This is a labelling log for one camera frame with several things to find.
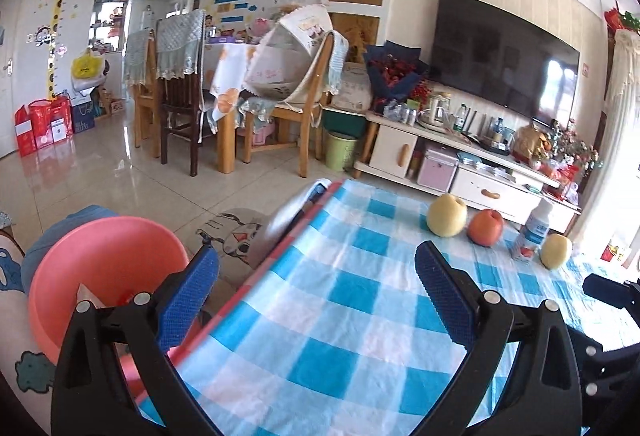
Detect pink storage box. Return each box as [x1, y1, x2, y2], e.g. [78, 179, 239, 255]
[417, 148, 460, 191]

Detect artificial flower arrangement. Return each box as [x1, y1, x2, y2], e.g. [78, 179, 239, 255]
[547, 118, 601, 197]

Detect silver foil packets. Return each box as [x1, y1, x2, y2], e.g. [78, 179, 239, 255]
[382, 100, 418, 124]

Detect cream curtain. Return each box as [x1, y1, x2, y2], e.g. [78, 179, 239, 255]
[567, 28, 640, 247]

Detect large yellow pear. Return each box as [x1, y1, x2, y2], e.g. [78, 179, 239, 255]
[426, 193, 468, 237]

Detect pink plastic stool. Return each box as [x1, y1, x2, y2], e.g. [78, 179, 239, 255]
[250, 121, 277, 147]

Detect red green wall ornament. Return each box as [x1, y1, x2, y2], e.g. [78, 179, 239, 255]
[604, 3, 640, 34]

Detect small yellow pear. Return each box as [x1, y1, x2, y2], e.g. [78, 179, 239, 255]
[540, 234, 573, 271]

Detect blue gift bag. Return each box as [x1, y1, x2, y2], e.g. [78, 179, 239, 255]
[70, 100, 97, 135]

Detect printed blanket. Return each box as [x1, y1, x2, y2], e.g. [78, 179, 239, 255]
[0, 211, 61, 422]

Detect blue checkered tablecloth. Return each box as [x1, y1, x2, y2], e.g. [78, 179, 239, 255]
[135, 179, 640, 436]

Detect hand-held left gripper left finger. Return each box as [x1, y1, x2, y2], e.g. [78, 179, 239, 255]
[50, 243, 221, 436]

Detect golden figurine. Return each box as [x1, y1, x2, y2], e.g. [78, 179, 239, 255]
[512, 125, 551, 164]

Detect white television cabinet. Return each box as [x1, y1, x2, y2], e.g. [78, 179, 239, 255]
[352, 111, 583, 234]

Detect teal lace chair cover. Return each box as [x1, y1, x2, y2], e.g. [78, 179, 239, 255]
[327, 30, 349, 94]

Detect black flat television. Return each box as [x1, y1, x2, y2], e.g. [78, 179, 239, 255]
[431, 0, 581, 127]

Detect white blue bag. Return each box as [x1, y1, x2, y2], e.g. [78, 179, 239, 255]
[252, 178, 343, 267]

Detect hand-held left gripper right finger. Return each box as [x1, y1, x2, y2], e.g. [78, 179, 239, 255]
[415, 240, 585, 436]

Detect large white sack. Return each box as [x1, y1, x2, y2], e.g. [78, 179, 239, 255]
[332, 62, 373, 111]

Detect white door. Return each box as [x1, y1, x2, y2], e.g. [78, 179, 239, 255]
[0, 0, 23, 161]

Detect white yogurt bottle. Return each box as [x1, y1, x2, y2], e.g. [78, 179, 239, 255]
[511, 200, 555, 263]

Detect green waste bin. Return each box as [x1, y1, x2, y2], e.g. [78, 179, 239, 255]
[324, 130, 359, 173]

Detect blue cloth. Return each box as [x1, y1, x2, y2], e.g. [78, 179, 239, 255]
[20, 205, 121, 289]

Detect wooden dining table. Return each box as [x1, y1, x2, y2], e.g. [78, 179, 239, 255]
[202, 43, 261, 174]

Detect glass electric kettle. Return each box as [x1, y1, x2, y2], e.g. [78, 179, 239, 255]
[417, 92, 453, 129]

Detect dark wooden chair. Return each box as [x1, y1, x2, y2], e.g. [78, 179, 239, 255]
[156, 10, 206, 177]

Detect blue green knitted chair cover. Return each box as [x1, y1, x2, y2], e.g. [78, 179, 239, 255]
[122, 30, 157, 86]
[156, 9, 207, 80]

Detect pink plastic bucket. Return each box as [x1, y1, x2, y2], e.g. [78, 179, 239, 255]
[27, 216, 192, 404]

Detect red gift bag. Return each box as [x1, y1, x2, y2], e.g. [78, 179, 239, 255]
[14, 104, 38, 157]
[27, 96, 75, 149]

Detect orange print white tablecloth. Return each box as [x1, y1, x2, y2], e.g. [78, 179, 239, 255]
[207, 43, 258, 134]

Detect light wooden chair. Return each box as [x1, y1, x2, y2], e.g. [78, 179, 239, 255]
[124, 30, 161, 157]
[240, 30, 336, 179]

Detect giraffe wall sticker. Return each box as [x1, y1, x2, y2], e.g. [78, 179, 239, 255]
[45, 0, 81, 99]

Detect cat print floor mat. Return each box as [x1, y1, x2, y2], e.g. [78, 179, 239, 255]
[195, 208, 271, 289]

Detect yellow plastic bag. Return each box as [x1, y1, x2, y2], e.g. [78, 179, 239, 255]
[71, 50, 106, 81]

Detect dark blue wrapped bouquet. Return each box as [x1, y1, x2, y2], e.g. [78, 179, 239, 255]
[364, 42, 431, 104]

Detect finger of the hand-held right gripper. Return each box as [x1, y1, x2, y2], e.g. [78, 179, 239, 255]
[567, 328, 640, 432]
[582, 273, 640, 311]

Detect red apple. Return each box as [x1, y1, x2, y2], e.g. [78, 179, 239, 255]
[467, 209, 505, 247]

